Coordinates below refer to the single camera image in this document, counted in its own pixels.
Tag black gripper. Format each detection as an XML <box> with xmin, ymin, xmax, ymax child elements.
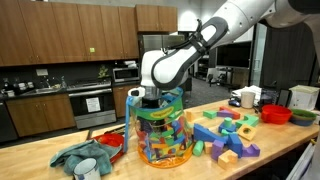
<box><xmin>142</xmin><ymin>86</ymin><xmax>162</xmax><ymax>108</ymax></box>

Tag clear plastic toy bag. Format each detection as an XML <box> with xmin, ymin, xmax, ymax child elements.
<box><xmin>123</xmin><ymin>87</ymin><xmax>194</xmax><ymax>168</ymax></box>

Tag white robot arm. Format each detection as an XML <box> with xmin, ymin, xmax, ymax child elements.
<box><xmin>141</xmin><ymin>0</ymin><xmax>320</xmax><ymax>101</ymax></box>

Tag small purple foam block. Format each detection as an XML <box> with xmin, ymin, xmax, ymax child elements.
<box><xmin>211</xmin><ymin>140</ymin><xmax>224</xmax><ymax>160</ymax></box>

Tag red foam block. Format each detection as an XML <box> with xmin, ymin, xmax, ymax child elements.
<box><xmin>218</xmin><ymin>106</ymin><xmax>240</xmax><ymax>120</ymax></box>

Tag large blue foam block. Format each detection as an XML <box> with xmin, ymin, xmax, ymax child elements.
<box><xmin>193</xmin><ymin>124</ymin><xmax>243</xmax><ymax>158</ymax></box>

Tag tan foam arch block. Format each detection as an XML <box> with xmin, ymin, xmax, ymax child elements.
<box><xmin>218</xmin><ymin>150</ymin><xmax>238</xmax><ymax>169</ymax></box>

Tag green foam bridge block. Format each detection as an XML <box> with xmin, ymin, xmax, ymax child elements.
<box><xmin>236</xmin><ymin>115</ymin><xmax>259</xmax><ymax>128</ymax></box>

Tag silver microwave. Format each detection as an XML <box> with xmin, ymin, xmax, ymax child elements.
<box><xmin>113</xmin><ymin>68</ymin><xmax>140</xmax><ymax>82</ymax></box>

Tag black oven stove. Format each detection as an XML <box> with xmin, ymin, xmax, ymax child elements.
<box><xmin>67</xmin><ymin>80</ymin><xmax>117</xmax><ymax>129</ymax></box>

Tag red plate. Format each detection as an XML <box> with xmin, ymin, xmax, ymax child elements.
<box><xmin>96</xmin><ymin>133</ymin><xmax>124</xmax><ymax>163</ymax></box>

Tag green foam cylinder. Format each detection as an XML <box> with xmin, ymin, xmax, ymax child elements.
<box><xmin>193</xmin><ymin>140</ymin><xmax>204</xmax><ymax>156</ymax></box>

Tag teal cloth towel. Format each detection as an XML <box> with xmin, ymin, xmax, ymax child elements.
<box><xmin>49</xmin><ymin>139</ymin><xmax>122</xmax><ymax>175</ymax></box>

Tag white paper cup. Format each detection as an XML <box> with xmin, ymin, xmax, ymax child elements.
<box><xmin>241</xmin><ymin>92</ymin><xmax>255</xmax><ymax>109</ymax></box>

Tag white metal mug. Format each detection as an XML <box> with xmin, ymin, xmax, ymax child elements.
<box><xmin>73</xmin><ymin>158</ymin><xmax>101</xmax><ymax>180</ymax></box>

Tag red plastic bowl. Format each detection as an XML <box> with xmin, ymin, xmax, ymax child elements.
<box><xmin>261</xmin><ymin>104</ymin><xmax>292</xmax><ymax>125</ymax></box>

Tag white storage box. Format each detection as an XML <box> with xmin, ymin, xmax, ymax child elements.
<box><xmin>289</xmin><ymin>85</ymin><xmax>319</xmax><ymax>110</ymax></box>

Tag green and blue bowls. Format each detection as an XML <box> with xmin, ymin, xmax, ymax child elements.
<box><xmin>290</xmin><ymin>109</ymin><xmax>316</xmax><ymax>126</ymax></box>

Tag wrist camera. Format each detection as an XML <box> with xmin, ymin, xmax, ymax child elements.
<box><xmin>128</xmin><ymin>87</ymin><xmax>145</xmax><ymax>97</ymax></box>

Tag yellow foam ring block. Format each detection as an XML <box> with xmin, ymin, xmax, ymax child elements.
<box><xmin>237</xmin><ymin>124</ymin><xmax>257</xmax><ymax>141</ymax></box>

